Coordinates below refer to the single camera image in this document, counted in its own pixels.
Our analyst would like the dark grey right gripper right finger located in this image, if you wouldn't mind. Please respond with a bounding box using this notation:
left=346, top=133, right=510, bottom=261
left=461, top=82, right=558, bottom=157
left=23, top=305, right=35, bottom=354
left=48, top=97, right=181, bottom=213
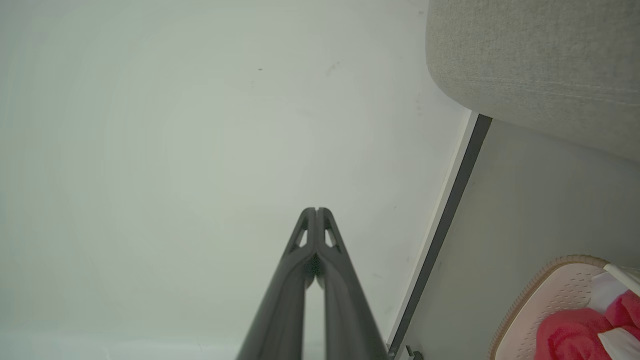
left=317, top=207, right=390, bottom=360

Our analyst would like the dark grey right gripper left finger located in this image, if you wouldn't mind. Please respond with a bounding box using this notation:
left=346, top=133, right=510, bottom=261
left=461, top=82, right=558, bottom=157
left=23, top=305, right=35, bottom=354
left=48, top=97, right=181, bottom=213
left=236, top=207, right=318, bottom=360

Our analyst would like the red and white garment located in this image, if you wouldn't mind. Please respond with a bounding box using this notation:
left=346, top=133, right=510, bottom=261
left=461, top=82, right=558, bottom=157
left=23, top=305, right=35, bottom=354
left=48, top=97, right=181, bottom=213
left=535, top=271, right=640, bottom=360

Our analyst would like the pink perforated laundry basket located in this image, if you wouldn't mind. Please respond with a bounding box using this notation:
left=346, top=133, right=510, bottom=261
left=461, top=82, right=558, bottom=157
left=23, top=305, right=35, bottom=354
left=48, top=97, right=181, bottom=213
left=489, top=255, right=640, bottom=360

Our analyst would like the white and grey baseboard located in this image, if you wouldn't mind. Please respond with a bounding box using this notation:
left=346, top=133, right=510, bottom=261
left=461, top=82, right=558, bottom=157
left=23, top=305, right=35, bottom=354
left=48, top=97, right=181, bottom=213
left=386, top=111, right=493, bottom=357

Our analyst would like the grey fabric sofa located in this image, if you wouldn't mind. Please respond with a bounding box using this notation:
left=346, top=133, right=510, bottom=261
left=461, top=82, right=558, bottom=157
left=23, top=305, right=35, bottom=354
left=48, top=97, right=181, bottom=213
left=426, top=0, right=640, bottom=162

